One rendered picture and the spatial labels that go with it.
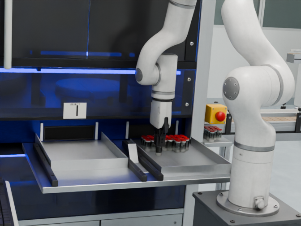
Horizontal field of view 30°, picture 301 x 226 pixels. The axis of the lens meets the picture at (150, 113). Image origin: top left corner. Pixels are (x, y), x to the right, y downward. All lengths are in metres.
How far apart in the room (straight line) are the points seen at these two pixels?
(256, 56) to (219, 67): 5.79
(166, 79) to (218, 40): 5.47
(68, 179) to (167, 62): 0.53
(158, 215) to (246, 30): 0.97
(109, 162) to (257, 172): 0.51
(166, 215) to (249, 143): 0.80
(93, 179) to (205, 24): 0.78
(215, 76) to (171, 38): 5.58
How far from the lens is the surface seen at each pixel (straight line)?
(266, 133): 1.63
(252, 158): 1.65
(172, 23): 1.90
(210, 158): 2.09
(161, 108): 1.98
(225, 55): 7.49
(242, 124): 1.63
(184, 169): 1.87
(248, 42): 1.66
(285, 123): 2.60
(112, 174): 1.84
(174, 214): 2.36
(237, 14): 1.67
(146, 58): 1.90
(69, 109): 2.08
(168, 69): 1.96
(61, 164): 1.85
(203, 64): 2.22
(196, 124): 2.26
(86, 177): 1.81
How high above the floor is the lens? 1.49
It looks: 13 degrees down
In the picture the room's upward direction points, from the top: 4 degrees clockwise
